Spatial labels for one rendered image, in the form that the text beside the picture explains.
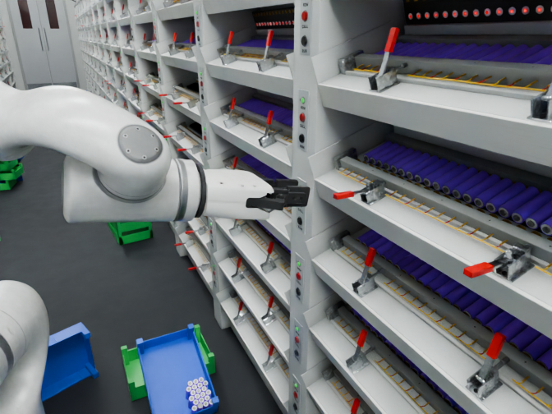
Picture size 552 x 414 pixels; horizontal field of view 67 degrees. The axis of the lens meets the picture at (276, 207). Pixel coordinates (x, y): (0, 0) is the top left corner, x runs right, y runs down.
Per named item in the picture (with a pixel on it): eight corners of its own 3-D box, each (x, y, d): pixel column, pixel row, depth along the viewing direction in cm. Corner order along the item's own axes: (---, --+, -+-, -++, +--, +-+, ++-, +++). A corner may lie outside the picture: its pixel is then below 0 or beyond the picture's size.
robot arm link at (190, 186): (162, 207, 61) (182, 207, 62) (177, 231, 54) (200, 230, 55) (167, 151, 59) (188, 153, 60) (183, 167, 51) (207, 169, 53)
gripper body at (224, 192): (176, 204, 62) (245, 204, 68) (195, 230, 54) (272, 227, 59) (181, 154, 60) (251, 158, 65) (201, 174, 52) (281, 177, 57)
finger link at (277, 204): (223, 199, 58) (245, 192, 63) (272, 215, 55) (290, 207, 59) (225, 190, 57) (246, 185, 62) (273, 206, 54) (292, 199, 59)
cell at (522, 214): (554, 204, 58) (522, 226, 56) (540, 200, 59) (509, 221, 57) (554, 192, 57) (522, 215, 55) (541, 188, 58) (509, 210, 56)
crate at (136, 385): (131, 402, 142) (128, 384, 139) (123, 363, 159) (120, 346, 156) (215, 372, 154) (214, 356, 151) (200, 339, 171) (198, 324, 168)
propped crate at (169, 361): (218, 411, 139) (219, 401, 133) (156, 434, 130) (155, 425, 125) (192, 334, 157) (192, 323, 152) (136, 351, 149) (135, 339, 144)
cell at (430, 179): (458, 171, 71) (430, 189, 69) (450, 168, 73) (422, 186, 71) (457, 162, 70) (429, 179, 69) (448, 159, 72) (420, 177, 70)
